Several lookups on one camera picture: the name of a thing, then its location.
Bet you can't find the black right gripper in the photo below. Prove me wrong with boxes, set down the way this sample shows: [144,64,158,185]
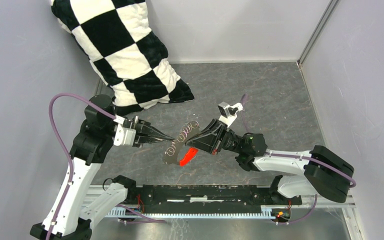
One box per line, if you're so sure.
[184,119,244,156]

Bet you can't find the metal key holder red handle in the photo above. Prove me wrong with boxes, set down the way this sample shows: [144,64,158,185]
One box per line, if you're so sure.
[162,120,201,167]

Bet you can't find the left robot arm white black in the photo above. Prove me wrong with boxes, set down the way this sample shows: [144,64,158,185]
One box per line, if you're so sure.
[30,94,172,240]

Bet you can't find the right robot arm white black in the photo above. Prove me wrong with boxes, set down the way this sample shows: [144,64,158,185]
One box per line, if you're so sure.
[185,119,357,204]

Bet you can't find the black white checkered pillow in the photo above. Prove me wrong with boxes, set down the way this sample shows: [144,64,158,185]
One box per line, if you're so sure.
[50,0,195,116]

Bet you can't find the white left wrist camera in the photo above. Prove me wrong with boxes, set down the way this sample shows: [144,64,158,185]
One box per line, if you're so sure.
[113,124,136,147]

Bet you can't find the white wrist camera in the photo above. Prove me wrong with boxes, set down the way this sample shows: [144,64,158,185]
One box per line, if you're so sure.
[113,124,136,147]
[217,102,244,128]

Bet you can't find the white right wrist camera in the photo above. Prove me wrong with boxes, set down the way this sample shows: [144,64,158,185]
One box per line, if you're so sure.
[217,102,244,128]

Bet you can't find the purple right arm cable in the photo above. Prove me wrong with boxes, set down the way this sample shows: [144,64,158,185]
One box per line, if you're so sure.
[239,93,357,225]

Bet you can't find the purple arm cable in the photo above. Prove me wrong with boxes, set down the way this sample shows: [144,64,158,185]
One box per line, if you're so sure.
[239,93,357,225]
[44,93,168,240]

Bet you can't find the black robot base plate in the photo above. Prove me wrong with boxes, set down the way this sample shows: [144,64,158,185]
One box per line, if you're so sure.
[124,185,303,214]

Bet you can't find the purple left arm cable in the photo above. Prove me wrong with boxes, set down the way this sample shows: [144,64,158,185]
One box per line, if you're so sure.
[44,93,168,240]

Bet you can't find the aluminium frame rail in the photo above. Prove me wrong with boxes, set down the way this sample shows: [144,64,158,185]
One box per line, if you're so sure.
[53,184,357,220]

